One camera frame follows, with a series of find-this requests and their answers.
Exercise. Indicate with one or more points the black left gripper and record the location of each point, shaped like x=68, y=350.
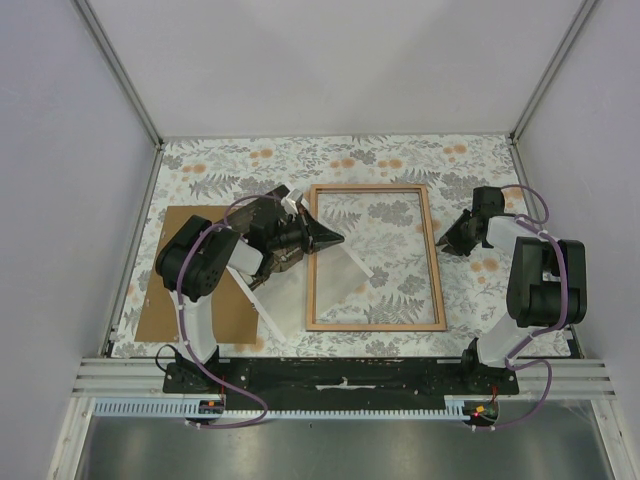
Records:
x=317, y=233

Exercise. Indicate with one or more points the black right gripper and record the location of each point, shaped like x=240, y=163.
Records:
x=454, y=245

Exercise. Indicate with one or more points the wooden picture frame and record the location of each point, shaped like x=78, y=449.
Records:
x=388, y=231

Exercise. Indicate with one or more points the printed pier photo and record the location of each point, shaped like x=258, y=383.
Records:
x=281, y=301

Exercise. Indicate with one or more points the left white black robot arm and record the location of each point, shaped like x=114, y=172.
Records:
x=192, y=264

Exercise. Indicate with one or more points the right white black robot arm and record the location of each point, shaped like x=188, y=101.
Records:
x=547, y=285

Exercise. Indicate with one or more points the floral patterned table mat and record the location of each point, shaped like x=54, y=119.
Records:
x=205, y=172

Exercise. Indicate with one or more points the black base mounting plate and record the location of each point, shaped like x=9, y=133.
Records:
x=337, y=382

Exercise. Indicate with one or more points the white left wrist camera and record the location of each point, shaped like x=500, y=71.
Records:
x=292, y=202

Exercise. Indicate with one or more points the aluminium front rail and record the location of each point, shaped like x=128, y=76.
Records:
x=572, y=379

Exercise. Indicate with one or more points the right aluminium corner post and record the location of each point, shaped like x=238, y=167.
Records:
x=561, y=53

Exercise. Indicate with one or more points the aluminium corner post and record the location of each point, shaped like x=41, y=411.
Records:
x=115, y=65
x=561, y=53

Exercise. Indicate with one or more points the white slotted cable duct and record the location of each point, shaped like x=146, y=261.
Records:
x=201, y=409

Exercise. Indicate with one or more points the left aluminium corner post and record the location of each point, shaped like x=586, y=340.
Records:
x=115, y=65

